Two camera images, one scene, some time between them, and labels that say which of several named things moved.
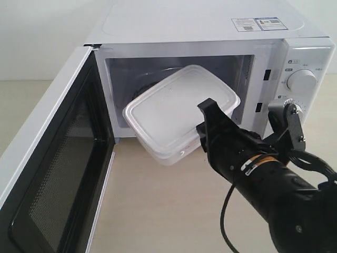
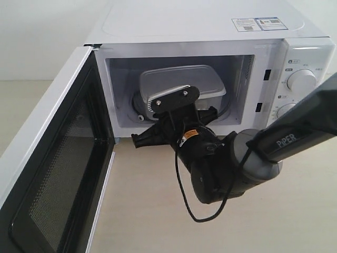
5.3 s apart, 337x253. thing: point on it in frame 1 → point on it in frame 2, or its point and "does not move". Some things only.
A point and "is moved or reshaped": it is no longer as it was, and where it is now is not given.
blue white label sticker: (256, 24) does not move
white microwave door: (54, 170) does not move
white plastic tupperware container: (163, 118) is moved or reshaped
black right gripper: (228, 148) → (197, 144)
